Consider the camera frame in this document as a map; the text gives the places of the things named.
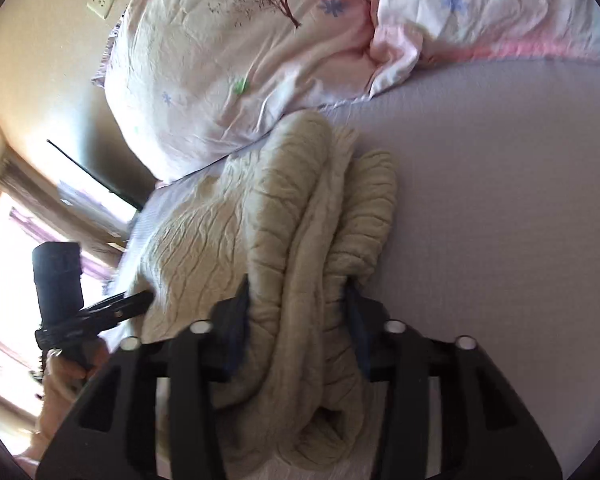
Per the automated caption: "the white wall socket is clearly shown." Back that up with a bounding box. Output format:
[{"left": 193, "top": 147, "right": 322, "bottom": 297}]
[{"left": 86, "top": 0, "right": 117, "bottom": 19}]

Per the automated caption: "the dark bed frame edge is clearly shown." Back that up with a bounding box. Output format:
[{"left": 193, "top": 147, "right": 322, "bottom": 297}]
[{"left": 46, "top": 139, "right": 145, "bottom": 212}]

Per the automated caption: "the person's left forearm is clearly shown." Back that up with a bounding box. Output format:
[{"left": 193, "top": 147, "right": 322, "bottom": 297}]
[{"left": 13, "top": 380, "right": 83, "bottom": 471}]

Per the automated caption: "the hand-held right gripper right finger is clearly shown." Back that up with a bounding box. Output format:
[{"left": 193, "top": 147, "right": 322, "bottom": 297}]
[{"left": 346, "top": 284, "right": 564, "bottom": 480}]

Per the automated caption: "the beige knitted sweater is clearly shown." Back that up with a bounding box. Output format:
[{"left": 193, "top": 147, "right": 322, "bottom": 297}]
[{"left": 139, "top": 109, "right": 401, "bottom": 472}]

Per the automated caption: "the pink floral quilt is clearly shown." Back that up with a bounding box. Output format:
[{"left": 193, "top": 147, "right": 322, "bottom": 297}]
[{"left": 340, "top": 0, "right": 600, "bottom": 98}]

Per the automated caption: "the lavender bed sheet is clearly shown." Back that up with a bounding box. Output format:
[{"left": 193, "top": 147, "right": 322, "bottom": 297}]
[{"left": 105, "top": 54, "right": 600, "bottom": 480}]

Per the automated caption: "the brown curtain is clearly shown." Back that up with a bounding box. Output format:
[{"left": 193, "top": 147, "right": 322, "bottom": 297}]
[{"left": 0, "top": 157, "right": 131, "bottom": 256}]

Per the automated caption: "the person's left hand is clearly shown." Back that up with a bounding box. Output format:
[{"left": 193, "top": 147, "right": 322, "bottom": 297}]
[{"left": 42, "top": 334, "right": 112, "bottom": 395}]

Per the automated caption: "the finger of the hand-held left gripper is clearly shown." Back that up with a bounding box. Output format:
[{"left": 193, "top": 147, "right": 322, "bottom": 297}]
[{"left": 82, "top": 290, "right": 154, "bottom": 332}]

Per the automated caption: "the pink floral pillow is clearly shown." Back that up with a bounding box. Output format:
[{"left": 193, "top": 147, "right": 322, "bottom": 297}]
[{"left": 91, "top": 0, "right": 377, "bottom": 184}]

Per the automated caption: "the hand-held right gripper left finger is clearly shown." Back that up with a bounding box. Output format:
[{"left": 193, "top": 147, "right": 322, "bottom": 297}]
[{"left": 35, "top": 279, "right": 252, "bottom": 480}]

